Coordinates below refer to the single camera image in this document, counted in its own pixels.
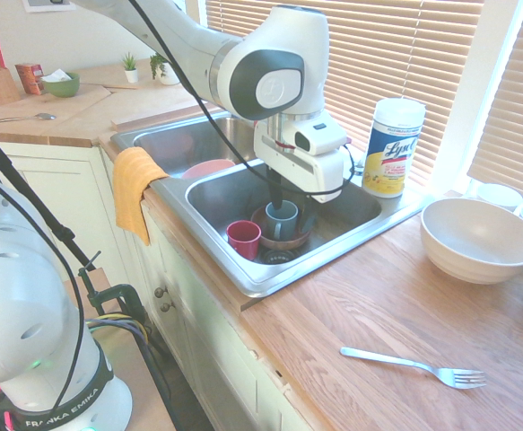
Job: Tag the thin wooden stick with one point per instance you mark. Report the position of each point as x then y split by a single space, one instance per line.
122 86

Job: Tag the stainless steel double sink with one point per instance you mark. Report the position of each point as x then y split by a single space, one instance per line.
355 211

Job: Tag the brown wooden bowl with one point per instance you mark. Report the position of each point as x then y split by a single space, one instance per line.
288 243

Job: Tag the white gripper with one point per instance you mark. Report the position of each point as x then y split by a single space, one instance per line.
315 173

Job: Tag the narrow wooden window blind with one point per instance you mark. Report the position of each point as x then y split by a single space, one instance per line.
516 112

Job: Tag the silver metal spoon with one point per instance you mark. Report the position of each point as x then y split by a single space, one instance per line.
46 116

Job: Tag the trailing potted plant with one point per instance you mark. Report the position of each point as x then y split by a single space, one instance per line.
169 77

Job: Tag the grey mug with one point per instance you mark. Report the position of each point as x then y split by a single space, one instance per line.
288 222

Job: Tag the white crumpled paper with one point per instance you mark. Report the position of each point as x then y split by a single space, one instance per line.
57 76

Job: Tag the white paper on wall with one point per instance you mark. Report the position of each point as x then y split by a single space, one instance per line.
46 5

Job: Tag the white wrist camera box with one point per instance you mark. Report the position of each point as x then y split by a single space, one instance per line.
321 137

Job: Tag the black sink drain strainer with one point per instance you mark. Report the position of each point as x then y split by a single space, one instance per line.
279 257

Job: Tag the orange dish cloth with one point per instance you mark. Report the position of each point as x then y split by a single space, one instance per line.
131 188

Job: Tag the red cardboard box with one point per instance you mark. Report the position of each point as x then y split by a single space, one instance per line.
28 78

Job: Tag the white kitchen cabinet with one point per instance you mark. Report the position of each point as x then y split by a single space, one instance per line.
207 359

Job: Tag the large cream bowl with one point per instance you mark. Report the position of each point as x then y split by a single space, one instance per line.
476 251

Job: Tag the pink plate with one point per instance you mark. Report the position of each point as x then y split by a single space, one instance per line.
207 168

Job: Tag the green metal clamp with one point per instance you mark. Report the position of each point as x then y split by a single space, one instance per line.
108 298

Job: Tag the green bowl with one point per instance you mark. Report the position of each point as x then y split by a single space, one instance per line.
63 88

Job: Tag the Lysol wipes canister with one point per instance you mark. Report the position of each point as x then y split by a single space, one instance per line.
391 152

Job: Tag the red cup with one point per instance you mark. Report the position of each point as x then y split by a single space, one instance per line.
243 242

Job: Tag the wide wooden window blind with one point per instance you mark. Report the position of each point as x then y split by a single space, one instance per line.
377 54

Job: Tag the round cabinet knob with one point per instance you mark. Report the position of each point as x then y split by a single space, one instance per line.
160 292
167 307

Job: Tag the silver metal fork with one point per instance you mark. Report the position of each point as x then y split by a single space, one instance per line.
467 379

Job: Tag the small upright potted plant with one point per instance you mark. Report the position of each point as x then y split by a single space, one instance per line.
131 74

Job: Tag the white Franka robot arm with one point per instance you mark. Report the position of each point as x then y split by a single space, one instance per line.
270 54

